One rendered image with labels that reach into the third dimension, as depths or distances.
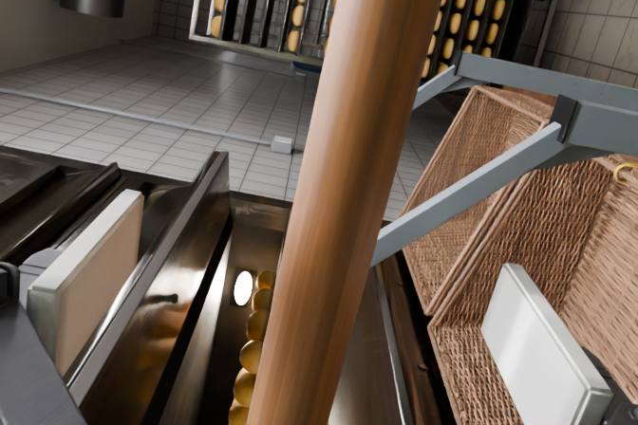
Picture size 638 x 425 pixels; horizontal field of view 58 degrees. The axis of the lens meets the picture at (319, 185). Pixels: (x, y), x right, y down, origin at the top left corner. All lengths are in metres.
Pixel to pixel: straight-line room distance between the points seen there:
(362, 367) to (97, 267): 0.99
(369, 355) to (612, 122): 0.71
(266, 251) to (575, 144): 1.35
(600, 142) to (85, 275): 0.54
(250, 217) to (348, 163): 1.65
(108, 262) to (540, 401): 0.13
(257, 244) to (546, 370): 1.69
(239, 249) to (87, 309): 1.69
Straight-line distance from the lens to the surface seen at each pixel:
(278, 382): 0.21
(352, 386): 1.10
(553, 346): 0.18
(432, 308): 1.31
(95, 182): 1.68
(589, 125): 0.62
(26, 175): 1.82
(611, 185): 1.24
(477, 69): 1.07
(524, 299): 0.20
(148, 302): 0.99
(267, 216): 1.81
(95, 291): 0.18
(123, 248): 0.20
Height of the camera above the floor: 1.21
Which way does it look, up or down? 3 degrees down
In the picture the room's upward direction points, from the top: 79 degrees counter-clockwise
